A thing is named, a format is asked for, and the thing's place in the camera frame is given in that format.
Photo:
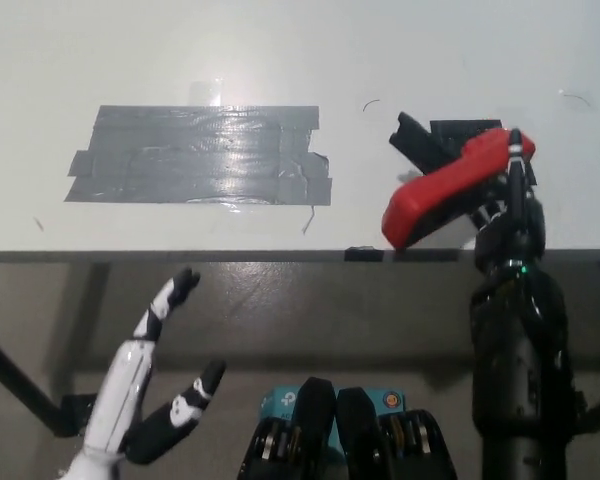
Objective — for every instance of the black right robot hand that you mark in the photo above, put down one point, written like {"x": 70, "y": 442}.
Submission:
{"x": 515, "y": 230}

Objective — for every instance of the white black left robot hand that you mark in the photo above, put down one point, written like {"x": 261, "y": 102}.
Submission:
{"x": 117, "y": 400}

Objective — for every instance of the red digital multimeter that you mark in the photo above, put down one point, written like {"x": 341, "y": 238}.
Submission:
{"x": 430, "y": 200}

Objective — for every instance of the black diagonal table leg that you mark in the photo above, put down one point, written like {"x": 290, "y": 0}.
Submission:
{"x": 15, "y": 375}

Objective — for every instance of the small black tape strip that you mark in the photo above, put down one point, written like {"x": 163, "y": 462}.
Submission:
{"x": 363, "y": 254}

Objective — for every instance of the teal router box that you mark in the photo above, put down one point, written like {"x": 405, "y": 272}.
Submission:
{"x": 280, "y": 402}

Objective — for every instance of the grey duct tape patch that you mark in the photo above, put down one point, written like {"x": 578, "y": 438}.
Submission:
{"x": 195, "y": 155}

